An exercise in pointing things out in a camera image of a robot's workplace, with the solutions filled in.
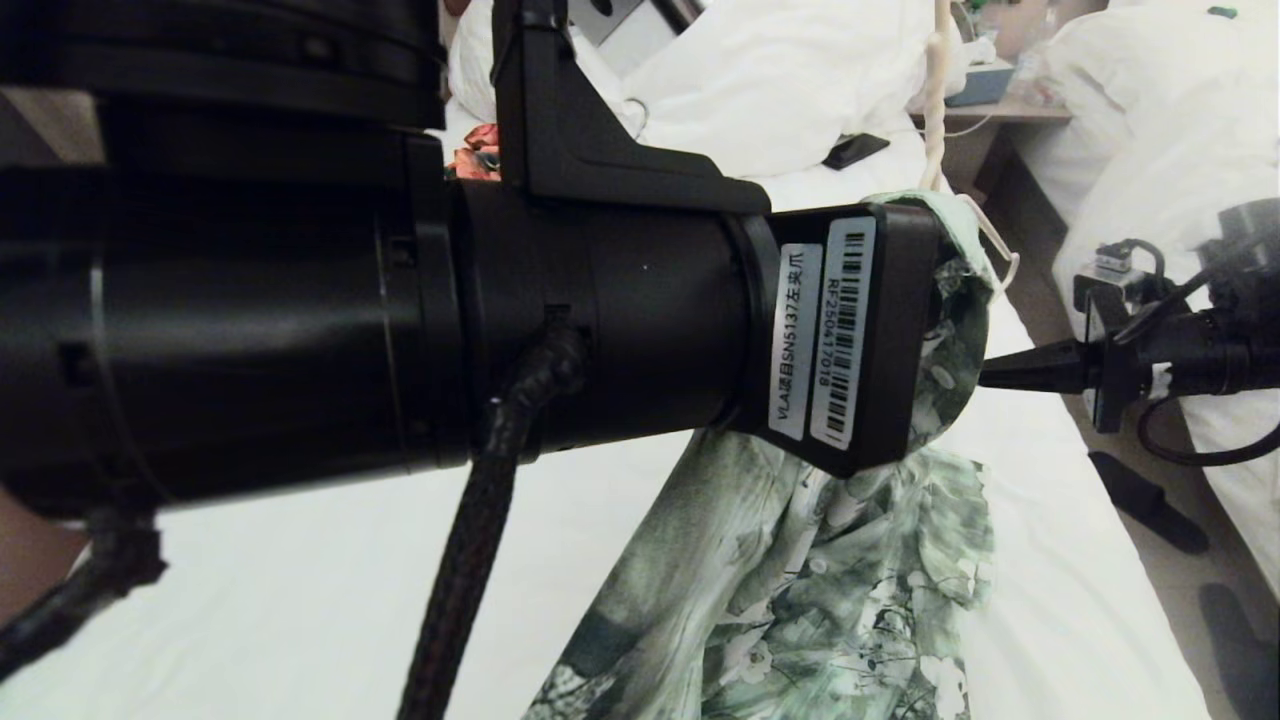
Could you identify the green potted plant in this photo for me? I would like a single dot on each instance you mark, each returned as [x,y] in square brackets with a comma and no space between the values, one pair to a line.
[985,6]

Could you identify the wooden nightstand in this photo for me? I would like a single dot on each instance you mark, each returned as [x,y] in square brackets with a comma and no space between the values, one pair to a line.
[1000,113]

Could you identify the blue tissue box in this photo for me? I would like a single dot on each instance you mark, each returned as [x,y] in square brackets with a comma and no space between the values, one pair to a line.
[985,85]

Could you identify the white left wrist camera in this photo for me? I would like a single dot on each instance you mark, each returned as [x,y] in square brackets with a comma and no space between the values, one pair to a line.
[630,20]

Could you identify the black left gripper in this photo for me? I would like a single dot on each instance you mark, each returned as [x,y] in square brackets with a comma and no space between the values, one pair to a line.
[650,320]

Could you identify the brown pleated curtain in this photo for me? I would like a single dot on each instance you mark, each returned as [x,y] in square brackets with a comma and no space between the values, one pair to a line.
[50,125]

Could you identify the orange floral garment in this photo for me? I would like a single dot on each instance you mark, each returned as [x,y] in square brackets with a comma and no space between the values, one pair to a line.
[480,160]

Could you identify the white bunched duvet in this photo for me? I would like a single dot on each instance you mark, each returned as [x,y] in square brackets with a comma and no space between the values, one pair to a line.
[1170,130]
[800,80]

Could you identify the black smartphone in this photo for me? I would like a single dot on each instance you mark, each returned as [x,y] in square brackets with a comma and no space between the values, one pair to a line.
[855,151]

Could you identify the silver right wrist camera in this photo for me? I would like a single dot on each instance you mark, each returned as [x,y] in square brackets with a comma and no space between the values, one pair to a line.
[1115,262]

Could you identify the black slipper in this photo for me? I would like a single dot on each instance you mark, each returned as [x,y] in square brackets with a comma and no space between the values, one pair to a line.
[1140,500]

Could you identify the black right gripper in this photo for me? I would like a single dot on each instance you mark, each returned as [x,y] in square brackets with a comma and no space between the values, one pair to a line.
[1200,365]

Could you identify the green floral short-sleeve shirt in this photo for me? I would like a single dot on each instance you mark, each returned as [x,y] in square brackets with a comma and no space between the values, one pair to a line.
[800,600]

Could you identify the small green object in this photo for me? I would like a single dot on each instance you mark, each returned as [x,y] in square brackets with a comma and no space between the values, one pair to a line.
[1220,12]

